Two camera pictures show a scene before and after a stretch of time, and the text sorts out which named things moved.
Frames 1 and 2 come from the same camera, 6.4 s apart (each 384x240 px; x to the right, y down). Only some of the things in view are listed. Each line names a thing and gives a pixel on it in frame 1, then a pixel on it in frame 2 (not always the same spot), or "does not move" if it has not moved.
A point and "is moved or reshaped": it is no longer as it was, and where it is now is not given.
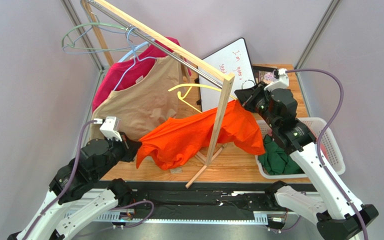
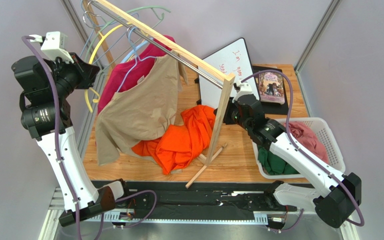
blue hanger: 125,54 -> 136,58
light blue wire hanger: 70,49 -> 137,14
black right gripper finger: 251,104 -> 228,119
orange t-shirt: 177,139 is moved or reshaped
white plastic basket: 332,155 does not move
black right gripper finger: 246,94 -> 232,108
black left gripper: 130,146 -> 89,71
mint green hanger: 65,44 -> 106,27
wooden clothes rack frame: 206,63 does not move
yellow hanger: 189,86 -> 106,33
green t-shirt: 276,160 does not move
